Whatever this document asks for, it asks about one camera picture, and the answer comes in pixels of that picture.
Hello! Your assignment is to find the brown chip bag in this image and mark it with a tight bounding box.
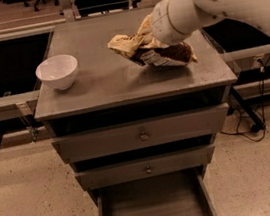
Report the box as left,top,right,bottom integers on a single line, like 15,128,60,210
105,23,199,77

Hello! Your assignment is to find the grey top drawer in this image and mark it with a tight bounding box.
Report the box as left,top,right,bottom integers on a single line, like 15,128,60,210
52,103,229,163

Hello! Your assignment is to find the grey wooden drawer cabinet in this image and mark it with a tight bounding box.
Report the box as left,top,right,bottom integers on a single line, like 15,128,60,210
35,10,237,216

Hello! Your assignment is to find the grey middle drawer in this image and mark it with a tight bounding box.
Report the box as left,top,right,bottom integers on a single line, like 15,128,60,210
75,144,215,190

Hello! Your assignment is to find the grey open bottom drawer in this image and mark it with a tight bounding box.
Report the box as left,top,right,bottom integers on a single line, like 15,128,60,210
97,168,218,216

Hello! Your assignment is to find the white ceramic bowl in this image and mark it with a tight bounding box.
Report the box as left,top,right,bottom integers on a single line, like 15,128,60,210
35,54,79,90

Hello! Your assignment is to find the grey metal railing frame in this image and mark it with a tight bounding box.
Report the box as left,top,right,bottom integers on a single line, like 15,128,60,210
0,0,270,158

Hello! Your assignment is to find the black floor cable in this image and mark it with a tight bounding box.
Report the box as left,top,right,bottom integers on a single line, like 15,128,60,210
208,42,270,148

